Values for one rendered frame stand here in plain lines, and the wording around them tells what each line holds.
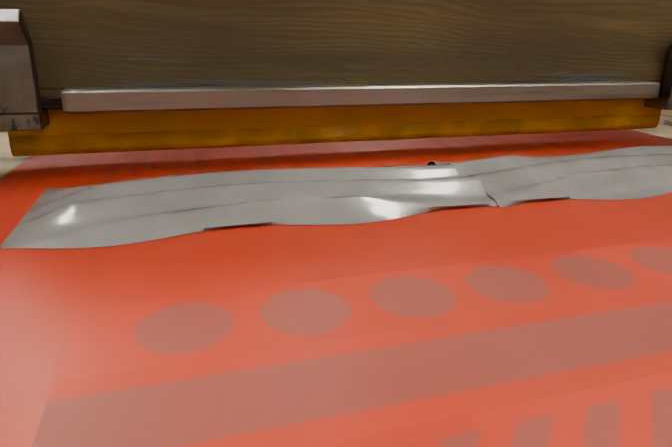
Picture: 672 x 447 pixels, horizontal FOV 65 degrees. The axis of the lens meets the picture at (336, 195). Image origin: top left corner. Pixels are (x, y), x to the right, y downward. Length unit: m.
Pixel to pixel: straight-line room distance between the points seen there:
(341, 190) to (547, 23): 0.19
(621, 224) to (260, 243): 0.13
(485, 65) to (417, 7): 0.06
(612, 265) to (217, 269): 0.12
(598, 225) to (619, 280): 0.05
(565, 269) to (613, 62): 0.23
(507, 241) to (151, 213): 0.13
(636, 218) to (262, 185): 0.15
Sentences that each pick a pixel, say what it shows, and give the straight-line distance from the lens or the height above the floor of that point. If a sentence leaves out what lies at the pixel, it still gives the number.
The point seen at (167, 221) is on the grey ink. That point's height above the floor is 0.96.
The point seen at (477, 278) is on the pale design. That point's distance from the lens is 0.16.
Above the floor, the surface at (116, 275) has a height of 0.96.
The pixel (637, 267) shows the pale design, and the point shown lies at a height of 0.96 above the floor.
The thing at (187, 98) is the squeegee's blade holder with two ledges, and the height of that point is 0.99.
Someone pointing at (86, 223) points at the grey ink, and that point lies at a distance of 0.20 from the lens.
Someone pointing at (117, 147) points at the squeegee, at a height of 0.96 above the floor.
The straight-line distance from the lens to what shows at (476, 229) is 0.20.
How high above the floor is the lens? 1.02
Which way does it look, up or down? 17 degrees down
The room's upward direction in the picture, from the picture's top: 1 degrees clockwise
